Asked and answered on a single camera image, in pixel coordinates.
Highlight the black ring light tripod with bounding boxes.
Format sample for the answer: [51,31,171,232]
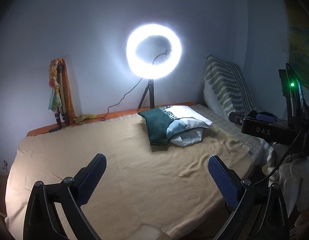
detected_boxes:
[137,78,156,110]

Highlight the checked plaid cover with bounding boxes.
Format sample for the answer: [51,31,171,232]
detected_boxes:
[190,105,265,164]

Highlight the colourful cloth on tripod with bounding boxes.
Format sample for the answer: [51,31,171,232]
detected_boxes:
[48,57,97,128]

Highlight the green and white patterned shirt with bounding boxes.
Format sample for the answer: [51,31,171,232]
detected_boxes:
[138,105,213,146]

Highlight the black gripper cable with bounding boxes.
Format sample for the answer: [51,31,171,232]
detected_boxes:
[249,125,306,188]

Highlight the white ring light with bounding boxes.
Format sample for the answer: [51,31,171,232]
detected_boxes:
[126,23,182,80]

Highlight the white button shirt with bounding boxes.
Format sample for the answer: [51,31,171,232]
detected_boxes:
[170,128,204,147]

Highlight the right hand in glove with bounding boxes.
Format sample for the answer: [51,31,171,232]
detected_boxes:
[269,153,309,215]

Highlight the green striped white pillow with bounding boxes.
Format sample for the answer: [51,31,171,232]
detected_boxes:
[203,55,258,120]

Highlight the folded tripod against wall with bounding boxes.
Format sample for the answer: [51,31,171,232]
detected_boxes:
[56,63,71,126]

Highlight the black gooseneck phone holder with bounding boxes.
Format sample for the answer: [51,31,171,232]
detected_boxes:
[152,49,171,65]

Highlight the black ring light cable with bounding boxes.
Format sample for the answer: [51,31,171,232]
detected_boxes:
[101,77,144,122]

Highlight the beige blanket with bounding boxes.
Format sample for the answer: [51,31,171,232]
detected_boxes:
[5,116,253,239]

